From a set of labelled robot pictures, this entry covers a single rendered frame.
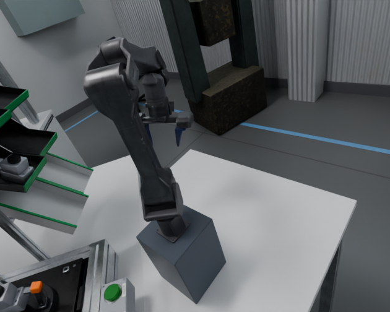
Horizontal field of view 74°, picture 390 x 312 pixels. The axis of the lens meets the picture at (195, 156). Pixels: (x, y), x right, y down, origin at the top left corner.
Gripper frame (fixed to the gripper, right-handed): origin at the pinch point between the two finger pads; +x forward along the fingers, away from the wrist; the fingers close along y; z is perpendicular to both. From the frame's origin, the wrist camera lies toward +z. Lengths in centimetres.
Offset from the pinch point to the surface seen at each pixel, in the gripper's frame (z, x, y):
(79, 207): -8.0, 22.4, 31.3
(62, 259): -24.0, 28.7, 29.8
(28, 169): -16.3, 1.1, 34.1
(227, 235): -9.7, 30.5, -18.4
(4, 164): -19.5, -2.5, 36.7
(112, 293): -34.1, 25.5, 8.1
